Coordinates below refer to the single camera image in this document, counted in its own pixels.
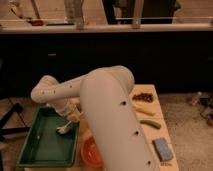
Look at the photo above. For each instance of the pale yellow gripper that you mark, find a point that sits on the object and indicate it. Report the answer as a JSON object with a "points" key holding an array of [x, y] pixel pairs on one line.
{"points": [[73, 114]]}

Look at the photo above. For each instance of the yellow corn cob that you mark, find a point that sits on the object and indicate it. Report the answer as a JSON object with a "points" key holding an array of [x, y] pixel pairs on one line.
{"points": [[144, 110]]}

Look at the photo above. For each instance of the orange bowl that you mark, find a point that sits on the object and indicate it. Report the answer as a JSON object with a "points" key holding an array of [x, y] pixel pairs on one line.
{"points": [[90, 154]]}

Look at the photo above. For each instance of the white black dish brush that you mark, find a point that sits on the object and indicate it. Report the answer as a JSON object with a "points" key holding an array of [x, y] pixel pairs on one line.
{"points": [[64, 129]]}

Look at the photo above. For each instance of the blue sponge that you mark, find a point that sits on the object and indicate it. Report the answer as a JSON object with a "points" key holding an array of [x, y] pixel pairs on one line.
{"points": [[163, 151]]}

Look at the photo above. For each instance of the green plastic tray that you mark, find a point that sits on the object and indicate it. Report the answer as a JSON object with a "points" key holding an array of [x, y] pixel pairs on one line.
{"points": [[44, 147]]}

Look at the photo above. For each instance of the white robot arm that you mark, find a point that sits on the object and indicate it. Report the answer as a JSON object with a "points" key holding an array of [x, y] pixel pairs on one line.
{"points": [[104, 97]]}

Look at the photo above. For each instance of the black tripod stand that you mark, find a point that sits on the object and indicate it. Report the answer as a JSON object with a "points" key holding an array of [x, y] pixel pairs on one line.
{"points": [[15, 108]]}

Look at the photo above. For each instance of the wooden table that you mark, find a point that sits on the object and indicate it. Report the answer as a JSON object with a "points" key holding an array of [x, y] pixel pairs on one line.
{"points": [[150, 134]]}

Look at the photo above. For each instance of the red bowl on counter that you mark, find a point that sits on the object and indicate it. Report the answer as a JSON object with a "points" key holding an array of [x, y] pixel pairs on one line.
{"points": [[37, 23]]}

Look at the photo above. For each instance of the green cucumber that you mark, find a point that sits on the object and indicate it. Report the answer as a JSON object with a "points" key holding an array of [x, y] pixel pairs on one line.
{"points": [[153, 124]]}

